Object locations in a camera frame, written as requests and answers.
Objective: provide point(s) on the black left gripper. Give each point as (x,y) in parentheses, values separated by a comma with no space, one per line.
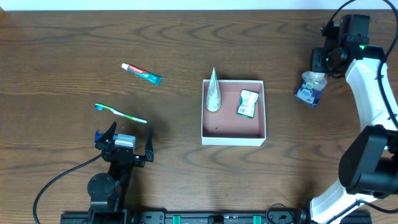
(125,154)

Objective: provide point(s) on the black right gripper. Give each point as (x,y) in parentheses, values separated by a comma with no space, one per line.
(319,61)

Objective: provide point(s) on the clear blue pump bottle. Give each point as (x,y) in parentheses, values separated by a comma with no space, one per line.
(311,88)

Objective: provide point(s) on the green white small packet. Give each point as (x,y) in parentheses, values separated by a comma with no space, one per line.
(247,104)

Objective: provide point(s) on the white Pantene conditioner tube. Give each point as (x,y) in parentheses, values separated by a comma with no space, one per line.
(213,98)

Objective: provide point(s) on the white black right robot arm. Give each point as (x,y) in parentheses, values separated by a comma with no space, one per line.
(368,169)

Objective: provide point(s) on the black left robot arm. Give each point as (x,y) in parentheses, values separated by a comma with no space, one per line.
(107,190)

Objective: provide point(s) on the small blue object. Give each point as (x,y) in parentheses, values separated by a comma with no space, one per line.
(98,135)

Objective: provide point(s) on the green white toothbrush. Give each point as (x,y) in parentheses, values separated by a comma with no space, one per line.
(102,107)

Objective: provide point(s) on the red green toothpaste tube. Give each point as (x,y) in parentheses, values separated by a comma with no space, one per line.
(150,77)

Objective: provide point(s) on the white box pink interior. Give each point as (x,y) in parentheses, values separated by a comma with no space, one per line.
(225,127)

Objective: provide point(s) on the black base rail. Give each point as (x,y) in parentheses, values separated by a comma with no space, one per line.
(281,216)

